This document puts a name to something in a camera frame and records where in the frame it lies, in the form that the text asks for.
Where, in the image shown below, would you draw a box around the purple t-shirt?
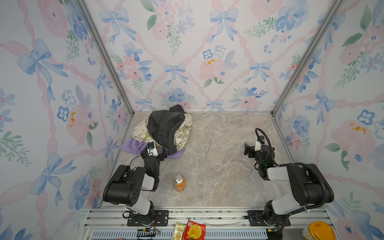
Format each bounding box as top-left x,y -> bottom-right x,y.
120,138 -> 184,159

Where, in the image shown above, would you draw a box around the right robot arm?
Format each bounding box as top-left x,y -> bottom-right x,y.
244,143 -> 334,231

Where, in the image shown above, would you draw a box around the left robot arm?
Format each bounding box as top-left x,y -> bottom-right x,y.
103,147 -> 168,226

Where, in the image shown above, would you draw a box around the cream green-printed cloth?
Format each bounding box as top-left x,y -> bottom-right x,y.
132,114 -> 193,152

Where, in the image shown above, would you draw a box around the dark grey shorts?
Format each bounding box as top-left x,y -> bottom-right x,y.
148,105 -> 186,155

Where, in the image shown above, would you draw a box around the orange Fanta can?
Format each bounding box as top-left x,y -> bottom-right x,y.
173,175 -> 186,192

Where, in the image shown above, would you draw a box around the yellow-green snack packet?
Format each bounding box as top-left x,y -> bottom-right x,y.
172,223 -> 186,240

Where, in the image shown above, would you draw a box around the red snack packet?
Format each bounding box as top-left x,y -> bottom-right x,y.
182,220 -> 206,240

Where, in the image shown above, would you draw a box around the yellow lidded container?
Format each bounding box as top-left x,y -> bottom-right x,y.
302,221 -> 336,240

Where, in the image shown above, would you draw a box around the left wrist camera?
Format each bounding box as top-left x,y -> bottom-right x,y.
147,142 -> 159,157

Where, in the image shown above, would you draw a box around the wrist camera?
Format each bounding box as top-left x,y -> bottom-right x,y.
255,136 -> 265,151
147,142 -> 159,157

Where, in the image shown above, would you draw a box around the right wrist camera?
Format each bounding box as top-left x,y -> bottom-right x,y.
255,136 -> 265,151

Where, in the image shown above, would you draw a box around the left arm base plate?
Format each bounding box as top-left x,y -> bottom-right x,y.
127,210 -> 169,228

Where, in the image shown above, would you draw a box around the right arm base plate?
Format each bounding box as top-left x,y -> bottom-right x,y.
244,210 -> 285,227

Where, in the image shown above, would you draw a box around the black corrugated cable conduit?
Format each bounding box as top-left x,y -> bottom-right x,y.
254,128 -> 330,210

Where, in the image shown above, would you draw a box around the aluminium mounting rail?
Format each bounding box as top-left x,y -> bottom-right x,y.
82,206 -> 334,240

